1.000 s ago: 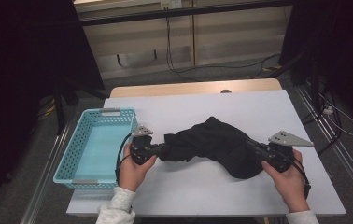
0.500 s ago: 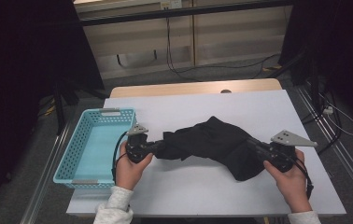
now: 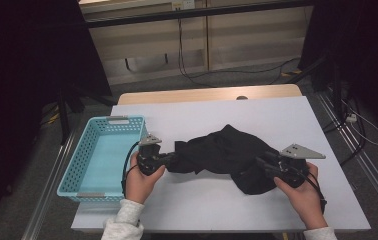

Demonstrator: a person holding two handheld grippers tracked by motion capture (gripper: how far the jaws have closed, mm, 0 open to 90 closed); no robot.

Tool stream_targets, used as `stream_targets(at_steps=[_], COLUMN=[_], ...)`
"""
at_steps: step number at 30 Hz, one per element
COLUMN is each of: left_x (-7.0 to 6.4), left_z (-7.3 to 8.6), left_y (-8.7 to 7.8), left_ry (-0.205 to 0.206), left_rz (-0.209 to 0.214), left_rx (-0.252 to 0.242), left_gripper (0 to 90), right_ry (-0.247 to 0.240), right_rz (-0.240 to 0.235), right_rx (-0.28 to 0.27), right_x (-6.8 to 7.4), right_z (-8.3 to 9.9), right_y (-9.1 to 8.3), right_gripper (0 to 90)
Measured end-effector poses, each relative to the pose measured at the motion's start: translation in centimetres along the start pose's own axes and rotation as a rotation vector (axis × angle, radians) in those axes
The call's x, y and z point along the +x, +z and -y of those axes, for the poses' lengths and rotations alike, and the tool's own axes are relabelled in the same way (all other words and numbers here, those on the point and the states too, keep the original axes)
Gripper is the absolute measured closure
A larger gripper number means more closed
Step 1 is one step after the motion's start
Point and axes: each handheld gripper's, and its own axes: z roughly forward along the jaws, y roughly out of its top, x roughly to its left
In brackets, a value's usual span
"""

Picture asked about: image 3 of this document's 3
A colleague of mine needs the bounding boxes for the right hand-held gripper black cable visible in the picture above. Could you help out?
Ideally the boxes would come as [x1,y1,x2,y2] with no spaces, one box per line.
[305,171,328,214]

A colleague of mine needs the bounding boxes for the black pants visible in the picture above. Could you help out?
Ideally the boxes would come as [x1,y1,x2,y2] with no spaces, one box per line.
[165,124,290,196]

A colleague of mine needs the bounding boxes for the black curtain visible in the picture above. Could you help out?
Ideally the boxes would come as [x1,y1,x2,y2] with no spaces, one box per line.
[298,0,378,142]
[0,0,113,234]

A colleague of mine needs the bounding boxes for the person's right hand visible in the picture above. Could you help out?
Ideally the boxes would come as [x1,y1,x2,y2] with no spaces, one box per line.
[273,162,328,231]

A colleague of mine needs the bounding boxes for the person's left hand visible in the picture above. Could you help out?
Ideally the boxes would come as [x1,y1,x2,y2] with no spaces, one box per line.
[124,152,167,205]

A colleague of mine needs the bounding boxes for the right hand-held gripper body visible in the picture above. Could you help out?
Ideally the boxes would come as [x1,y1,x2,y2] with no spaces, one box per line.
[270,143,327,189]

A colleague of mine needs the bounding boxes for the black wall socket cable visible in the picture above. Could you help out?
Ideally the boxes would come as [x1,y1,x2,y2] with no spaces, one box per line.
[177,18,218,89]
[176,18,301,88]

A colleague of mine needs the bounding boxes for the hand-held gripper black cable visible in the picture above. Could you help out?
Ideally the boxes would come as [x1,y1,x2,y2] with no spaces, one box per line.
[305,171,328,214]
[120,141,142,198]

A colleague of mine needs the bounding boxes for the aluminium floor rail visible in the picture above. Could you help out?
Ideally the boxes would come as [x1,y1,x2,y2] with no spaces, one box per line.
[21,131,79,240]
[316,93,378,218]

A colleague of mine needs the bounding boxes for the white wall socket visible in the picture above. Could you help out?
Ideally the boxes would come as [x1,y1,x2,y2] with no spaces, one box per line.
[171,0,196,11]

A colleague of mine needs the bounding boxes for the wooden workbench with dark edge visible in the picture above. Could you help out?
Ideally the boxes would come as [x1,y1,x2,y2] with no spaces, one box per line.
[78,0,315,30]

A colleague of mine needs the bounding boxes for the left hand-held gripper black cable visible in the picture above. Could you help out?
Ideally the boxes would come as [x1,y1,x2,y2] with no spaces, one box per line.
[120,141,142,198]

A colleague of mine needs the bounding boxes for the white floor cable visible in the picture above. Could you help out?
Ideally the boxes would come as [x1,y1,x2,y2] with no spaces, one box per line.
[341,98,378,147]

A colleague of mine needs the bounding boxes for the black metal stand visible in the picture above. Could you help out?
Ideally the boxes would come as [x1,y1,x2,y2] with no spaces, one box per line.
[56,89,118,146]
[285,54,345,118]

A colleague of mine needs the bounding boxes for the black floor cable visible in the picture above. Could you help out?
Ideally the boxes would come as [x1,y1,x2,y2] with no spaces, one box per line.
[321,96,368,167]

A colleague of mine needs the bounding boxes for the light blue perforated plastic basket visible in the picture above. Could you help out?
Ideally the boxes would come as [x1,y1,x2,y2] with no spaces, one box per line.
[56,115,149,203]

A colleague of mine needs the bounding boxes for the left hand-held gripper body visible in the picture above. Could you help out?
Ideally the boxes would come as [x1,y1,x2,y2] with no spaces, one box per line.
[136,133,167,177]

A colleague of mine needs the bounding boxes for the wooden table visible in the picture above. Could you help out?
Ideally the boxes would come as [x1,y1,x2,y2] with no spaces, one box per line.
[116,83,304,106]

